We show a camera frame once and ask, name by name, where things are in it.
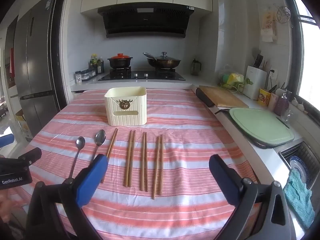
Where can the yellow green plastic bag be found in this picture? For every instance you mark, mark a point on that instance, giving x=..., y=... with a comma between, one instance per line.
x=235, y=78

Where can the printed cardboard box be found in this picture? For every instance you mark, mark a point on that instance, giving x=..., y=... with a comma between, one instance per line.
x=24, y=127

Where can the glass wok lid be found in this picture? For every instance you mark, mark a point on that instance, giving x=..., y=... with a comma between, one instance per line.
x=163, y=58

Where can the white knife holder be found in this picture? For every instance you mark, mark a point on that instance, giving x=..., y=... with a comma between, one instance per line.
x=255, y=82

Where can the large metal spoon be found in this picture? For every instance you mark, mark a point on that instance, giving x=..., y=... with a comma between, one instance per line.
x=100, y=137

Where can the black wok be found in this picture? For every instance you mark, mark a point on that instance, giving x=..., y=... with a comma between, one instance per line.
x=163, y=64

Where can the black gas stove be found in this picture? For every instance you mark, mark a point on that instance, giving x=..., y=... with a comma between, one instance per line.
x=142, y=76

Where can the white wall socket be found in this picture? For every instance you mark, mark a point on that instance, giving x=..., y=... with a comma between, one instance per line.
x=272, y=74

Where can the black dish rack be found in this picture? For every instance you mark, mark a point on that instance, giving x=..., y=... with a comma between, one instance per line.
x=303, y=152

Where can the window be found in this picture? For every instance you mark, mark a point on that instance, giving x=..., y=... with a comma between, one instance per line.
x=308, y=55

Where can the blue white plate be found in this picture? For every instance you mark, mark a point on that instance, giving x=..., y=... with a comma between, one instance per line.
x=298, y=165

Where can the hanging printed oven mitt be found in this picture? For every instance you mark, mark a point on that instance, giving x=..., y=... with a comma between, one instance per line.
x=268, y=25

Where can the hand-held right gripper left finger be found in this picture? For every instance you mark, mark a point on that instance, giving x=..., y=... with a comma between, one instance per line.
x=91, y=182

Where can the black clay pot red lid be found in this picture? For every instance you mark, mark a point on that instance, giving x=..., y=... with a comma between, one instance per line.
x=120, y=61

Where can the garlic bulbs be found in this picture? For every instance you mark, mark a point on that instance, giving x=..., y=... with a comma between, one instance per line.
x=298, y=104

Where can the black range hood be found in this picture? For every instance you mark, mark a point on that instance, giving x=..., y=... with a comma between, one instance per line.
x=145, y=22

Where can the pink cup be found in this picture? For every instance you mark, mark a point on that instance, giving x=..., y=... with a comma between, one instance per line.
x=272, y=102

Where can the teal dish cloth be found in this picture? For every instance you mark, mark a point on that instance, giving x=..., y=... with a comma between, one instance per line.
x=298, y=197

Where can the black rimmed tray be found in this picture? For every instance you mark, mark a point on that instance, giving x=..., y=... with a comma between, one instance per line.
x=262, y=147

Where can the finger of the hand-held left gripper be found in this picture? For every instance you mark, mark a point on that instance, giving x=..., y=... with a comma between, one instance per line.
x=32, y=156
x=6, y=140

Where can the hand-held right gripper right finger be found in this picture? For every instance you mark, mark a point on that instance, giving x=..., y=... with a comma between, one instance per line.
x=223, y=180

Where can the cream utensil holder box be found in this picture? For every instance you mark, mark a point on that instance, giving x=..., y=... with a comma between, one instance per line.
x=112, y=107

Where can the wooden cutting board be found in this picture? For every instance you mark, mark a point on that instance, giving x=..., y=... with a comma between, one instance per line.
x=222, y=96

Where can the small metal spoon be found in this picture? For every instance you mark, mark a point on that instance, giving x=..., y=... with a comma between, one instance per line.
x=80, y=142

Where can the seasoning jar set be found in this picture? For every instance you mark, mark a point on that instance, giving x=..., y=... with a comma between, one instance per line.
x=89, y=73

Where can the clear drinking glass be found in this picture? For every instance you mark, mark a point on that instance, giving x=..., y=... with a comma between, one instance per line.
x=287, y=116

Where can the white seasoning box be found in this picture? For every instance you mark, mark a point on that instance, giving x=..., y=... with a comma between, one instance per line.
x=78, y=78

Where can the grey refrigerator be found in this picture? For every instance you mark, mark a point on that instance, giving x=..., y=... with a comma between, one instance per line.
x=37, y=67

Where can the dark sauce bottle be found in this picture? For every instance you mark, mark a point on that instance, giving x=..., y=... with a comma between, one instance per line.
x=100, y=66

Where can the pink striped cloth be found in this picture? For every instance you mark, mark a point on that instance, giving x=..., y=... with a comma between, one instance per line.
x=180, y=120

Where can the glass french press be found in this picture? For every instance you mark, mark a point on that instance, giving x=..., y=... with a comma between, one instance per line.
x=196, y=67

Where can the green cutting board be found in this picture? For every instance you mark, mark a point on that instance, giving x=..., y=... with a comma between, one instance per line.
x=260, y=126

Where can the yellow printed box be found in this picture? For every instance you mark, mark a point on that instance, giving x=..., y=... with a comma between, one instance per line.
x=264, y=97

